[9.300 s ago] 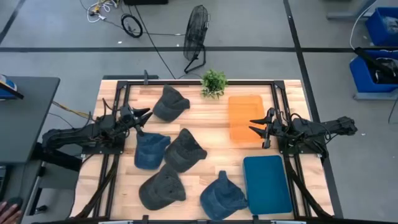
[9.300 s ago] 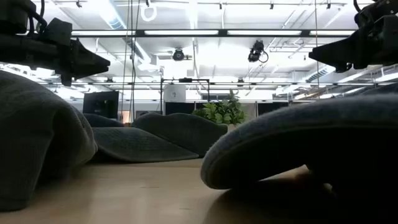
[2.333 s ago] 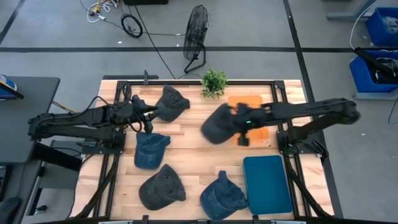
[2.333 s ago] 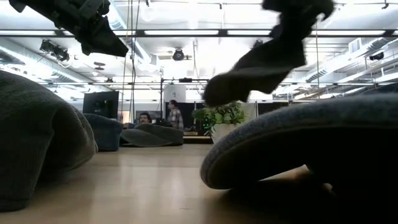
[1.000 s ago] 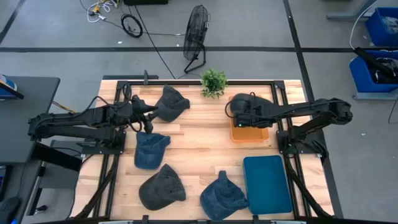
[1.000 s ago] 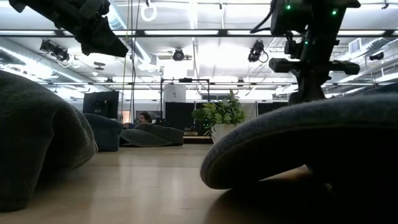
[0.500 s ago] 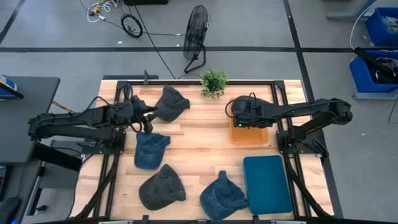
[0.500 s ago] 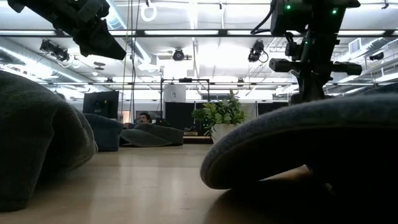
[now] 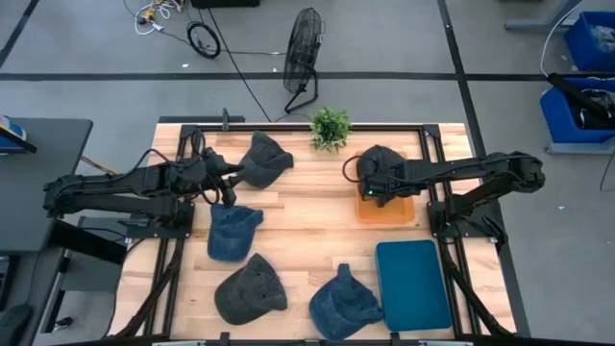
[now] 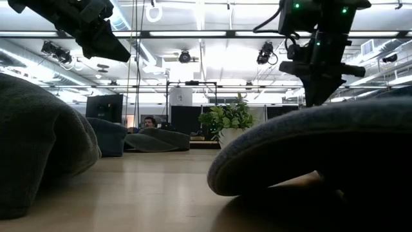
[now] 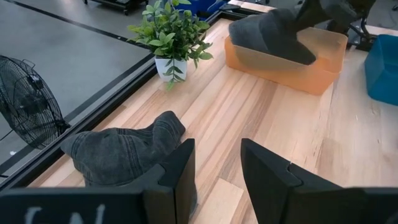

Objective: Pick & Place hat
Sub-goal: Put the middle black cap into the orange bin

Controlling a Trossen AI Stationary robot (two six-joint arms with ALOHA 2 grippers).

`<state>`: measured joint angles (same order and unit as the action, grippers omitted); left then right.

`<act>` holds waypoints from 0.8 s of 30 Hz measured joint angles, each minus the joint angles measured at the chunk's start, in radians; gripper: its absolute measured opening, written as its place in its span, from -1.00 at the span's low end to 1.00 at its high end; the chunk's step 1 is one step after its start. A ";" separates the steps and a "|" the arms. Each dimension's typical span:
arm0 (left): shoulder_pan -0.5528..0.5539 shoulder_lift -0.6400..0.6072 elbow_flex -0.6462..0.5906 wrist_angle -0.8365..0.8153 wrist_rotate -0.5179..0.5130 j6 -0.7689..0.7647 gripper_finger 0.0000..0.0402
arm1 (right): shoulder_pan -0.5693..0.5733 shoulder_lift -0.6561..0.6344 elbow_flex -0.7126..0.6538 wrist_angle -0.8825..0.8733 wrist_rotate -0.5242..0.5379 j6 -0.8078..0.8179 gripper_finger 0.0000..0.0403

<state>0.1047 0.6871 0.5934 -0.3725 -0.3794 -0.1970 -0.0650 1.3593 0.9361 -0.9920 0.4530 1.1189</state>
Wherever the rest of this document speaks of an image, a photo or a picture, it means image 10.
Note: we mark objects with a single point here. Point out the black overhead frame beam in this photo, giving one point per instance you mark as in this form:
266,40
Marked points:
231,33

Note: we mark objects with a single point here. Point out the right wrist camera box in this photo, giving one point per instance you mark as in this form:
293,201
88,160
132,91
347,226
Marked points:
293,51

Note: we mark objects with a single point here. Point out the silver ventilation duct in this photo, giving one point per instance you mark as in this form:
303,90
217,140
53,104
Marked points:
35,61

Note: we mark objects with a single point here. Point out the green potted plant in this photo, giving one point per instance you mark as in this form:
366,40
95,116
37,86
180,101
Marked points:
230,120

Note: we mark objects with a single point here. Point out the white box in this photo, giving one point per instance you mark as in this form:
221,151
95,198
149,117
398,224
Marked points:
181,96

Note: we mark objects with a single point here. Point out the blue-grey hat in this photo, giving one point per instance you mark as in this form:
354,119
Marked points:
305,138

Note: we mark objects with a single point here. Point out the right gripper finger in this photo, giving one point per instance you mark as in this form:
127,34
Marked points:
313,91
330,88

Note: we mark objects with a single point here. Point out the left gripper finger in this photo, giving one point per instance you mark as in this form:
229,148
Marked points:
93,46
114,48

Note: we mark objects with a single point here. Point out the black metal frame stand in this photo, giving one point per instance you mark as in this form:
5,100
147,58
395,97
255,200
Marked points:
167,100

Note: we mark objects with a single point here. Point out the black partition panel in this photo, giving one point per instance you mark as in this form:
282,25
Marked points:
186,119

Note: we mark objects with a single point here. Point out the dark blue hat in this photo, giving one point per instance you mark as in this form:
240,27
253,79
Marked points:
107,137

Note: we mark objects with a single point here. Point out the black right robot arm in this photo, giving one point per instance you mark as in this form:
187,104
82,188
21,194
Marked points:
305,16

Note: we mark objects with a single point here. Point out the dark grey hat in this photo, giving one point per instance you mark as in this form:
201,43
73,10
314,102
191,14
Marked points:
38,138

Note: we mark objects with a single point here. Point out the person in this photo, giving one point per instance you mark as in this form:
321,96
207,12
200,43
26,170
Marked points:
149,122

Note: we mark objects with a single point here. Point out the black ceiling-mounted camera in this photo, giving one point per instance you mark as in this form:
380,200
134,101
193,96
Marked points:
265,53
58,53
185,57
390,58

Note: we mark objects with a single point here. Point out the grey flattened hat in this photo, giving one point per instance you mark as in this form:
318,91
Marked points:
157,140

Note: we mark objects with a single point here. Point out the black monitor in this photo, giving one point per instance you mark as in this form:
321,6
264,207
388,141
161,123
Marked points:
104,108

